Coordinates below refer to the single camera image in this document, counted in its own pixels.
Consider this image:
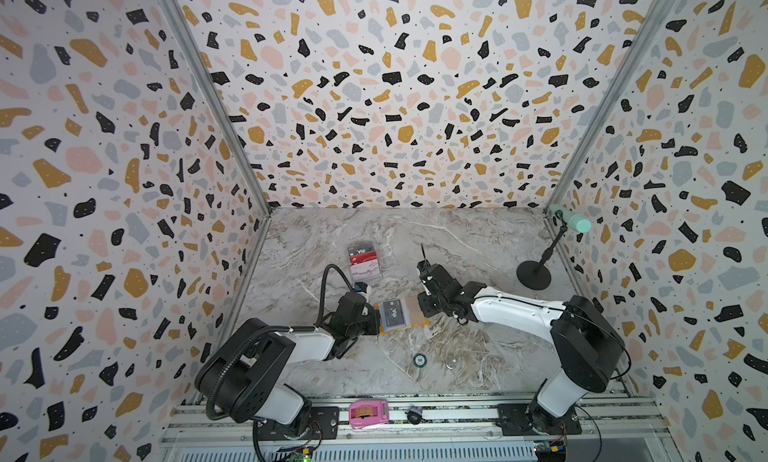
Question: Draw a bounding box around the yellow leather card holder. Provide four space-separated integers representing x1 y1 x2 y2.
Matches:
375 295 429 334

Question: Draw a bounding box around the grey credit card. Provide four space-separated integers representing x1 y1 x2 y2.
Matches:
378 299 408 333

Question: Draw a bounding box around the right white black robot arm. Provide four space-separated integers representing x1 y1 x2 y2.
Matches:
417 260 626 436

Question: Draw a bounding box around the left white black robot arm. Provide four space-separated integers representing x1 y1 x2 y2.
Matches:
194 283 380 437

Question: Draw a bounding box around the clear acrylic card box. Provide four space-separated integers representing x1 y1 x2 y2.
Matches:
347 240 382 283

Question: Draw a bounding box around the black microphone stand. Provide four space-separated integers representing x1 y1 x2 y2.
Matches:
516 224 568 291

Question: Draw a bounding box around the pink tape dispenser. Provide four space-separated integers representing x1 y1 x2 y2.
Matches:
348 399 390 430

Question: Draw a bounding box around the small black knob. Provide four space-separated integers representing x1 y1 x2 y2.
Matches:
406 406 423 426

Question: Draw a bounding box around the green circuit board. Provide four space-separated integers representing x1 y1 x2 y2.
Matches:
285 447 314 462

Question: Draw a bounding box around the right circuit board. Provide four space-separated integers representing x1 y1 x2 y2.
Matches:
534 439 567 462

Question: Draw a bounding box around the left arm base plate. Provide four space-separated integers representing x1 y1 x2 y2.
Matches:
252 406 340 442

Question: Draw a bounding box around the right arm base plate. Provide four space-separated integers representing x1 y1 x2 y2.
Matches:
496 401 582 436

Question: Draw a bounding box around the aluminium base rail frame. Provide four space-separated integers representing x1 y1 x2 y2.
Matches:
158 390 682 461

